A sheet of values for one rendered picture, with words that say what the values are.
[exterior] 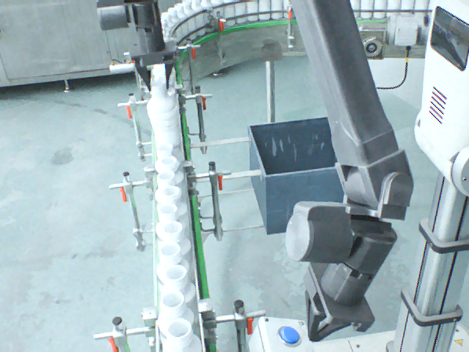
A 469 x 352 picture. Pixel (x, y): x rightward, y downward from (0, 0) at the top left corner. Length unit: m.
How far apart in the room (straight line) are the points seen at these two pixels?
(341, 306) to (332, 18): 0.35
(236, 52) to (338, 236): 2.01
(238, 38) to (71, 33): 2.09
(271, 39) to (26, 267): 1.67
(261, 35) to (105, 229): 1.32
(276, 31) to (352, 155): 1.99
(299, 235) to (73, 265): 2.22
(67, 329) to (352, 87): 2.03
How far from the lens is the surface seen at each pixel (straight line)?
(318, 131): 1.80
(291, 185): 1.51
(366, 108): 0.61
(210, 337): 0.94
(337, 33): 0.60
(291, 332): 0.85
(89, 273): 2.68
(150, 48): 1.15
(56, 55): 4.45
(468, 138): 1.09
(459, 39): 1.05
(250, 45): 2.57
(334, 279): 0.67
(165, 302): 0.86
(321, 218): 0.60
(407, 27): 2.43
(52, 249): 2.89
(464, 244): 1.33
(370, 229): 0.63
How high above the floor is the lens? 1.78
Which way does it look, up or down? 35 degrees down
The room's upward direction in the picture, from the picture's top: 4 degrees counter-clockwise
